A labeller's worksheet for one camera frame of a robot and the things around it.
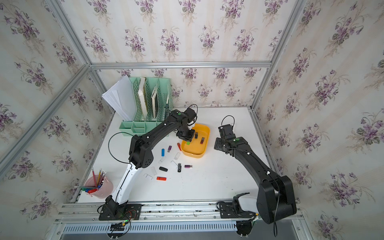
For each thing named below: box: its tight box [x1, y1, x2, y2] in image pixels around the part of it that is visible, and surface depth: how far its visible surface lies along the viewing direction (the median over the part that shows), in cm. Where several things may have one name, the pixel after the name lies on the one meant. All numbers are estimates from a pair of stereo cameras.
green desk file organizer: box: [119, 76, 173, 137], surface depth 106 cm
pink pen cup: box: [79, 167, 114, 199], surface depth 76 cm
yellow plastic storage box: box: [181, 123, 211, 158], surface depth 98 cm
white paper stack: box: [101, 75, 137, 122], surface depth 99 cm
